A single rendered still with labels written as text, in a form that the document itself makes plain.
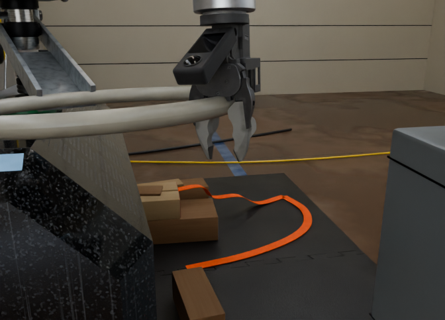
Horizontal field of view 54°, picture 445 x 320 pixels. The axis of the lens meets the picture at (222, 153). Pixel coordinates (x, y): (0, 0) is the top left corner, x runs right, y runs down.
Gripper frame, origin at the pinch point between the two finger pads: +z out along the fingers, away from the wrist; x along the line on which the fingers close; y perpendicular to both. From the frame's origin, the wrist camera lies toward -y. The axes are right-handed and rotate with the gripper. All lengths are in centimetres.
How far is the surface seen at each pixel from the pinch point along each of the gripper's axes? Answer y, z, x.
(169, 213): 105, 59, 82
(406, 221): 25.6, 17.1, -25.0
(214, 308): 56, 68, 33
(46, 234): -2.5, 18.4, 37.2
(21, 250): -5.3, 21.1, 41.4
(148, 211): 100, 58, 90
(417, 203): 23.5, 12.6, -26.7
